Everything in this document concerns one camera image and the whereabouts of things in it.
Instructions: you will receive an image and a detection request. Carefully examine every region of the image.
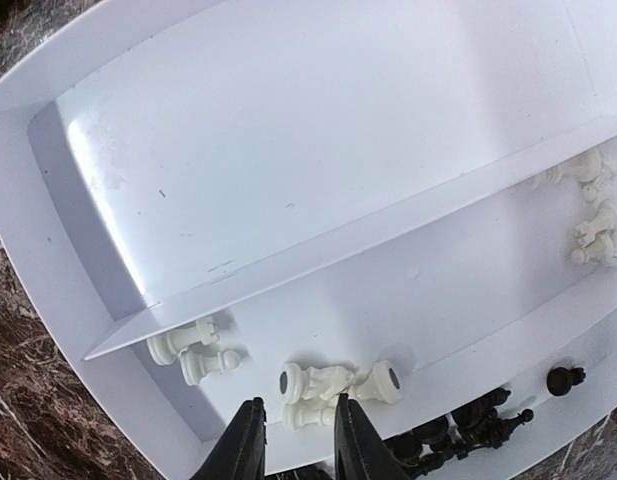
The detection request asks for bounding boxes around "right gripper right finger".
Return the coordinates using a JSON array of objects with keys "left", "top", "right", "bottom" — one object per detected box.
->
[{"left": 334, "top": 394, "right": 409, "bottom": 480}]

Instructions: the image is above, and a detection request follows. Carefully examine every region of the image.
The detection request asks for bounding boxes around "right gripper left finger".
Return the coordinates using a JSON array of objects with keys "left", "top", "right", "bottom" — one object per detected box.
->
[{"left": 191, "top": 397, "right": 266, "bottom": 480}]

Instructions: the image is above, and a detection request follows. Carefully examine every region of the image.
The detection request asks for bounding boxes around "white plastic compartment tray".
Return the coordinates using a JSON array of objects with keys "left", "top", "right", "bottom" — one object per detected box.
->
[{"left": 0, "top": 1, "right": 617, "bottom": 479}]

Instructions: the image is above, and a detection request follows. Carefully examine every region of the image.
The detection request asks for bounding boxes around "pile of black chess pieces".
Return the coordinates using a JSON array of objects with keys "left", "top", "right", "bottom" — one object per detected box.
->
[{"left": 387, "top": 364, "right": 589, "bottom": 480}]

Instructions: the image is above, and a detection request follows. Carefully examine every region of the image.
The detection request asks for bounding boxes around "pile of white chess pieces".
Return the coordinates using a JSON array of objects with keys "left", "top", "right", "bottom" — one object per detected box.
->
[{"left": 133, "top": 137, "right": 617, "bottom": 441}]

